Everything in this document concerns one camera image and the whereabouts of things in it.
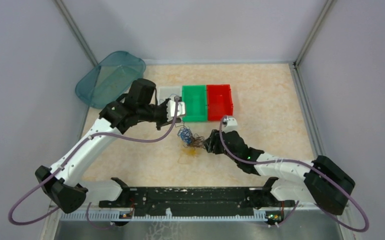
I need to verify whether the blue wire bundle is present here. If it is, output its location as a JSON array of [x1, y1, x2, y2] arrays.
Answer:
[[177, 121, 194, 147]]

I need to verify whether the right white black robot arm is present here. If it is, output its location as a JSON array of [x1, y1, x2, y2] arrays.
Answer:
[[203, 129, 356, 216]]

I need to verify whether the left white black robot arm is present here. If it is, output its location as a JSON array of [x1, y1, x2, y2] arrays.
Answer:
[[35, 78, 185, 214]]

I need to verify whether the white plastic bin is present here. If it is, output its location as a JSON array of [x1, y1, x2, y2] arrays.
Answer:
[[157, 85, 182, 105]]

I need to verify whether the green plastic bin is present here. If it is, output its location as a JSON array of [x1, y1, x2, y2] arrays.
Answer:
[[181, 85, 208, 122]]

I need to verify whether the red plastic bin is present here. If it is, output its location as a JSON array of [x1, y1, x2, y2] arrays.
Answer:
[[206, 84, 234, 122]]

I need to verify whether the teal translucent plastic tub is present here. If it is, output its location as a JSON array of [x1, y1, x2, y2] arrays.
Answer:
[[74, 50, 146, 109]]

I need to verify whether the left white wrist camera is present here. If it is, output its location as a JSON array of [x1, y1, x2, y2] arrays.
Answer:
[[166, 95, 187, 121]]

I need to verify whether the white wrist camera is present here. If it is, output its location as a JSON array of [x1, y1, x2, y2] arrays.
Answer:
[[221, 115, 238, 133], [166, 95, 187, 121]]

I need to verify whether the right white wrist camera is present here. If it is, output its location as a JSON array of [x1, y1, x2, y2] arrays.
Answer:
[[221, 115, 238, 133]]

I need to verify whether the yellow wire bundle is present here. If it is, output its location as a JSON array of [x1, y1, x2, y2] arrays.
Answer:
[[178, 147, 202, 165]]

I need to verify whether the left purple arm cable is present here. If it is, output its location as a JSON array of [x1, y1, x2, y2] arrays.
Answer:
[[7, 96, 181, 227]]

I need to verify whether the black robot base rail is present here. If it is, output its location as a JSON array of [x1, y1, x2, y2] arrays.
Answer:
[[98, 177, 295, 217]]

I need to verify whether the white slotted cable duct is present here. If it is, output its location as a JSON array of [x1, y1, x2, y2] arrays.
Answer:
[[60, 210, 282, 223]]

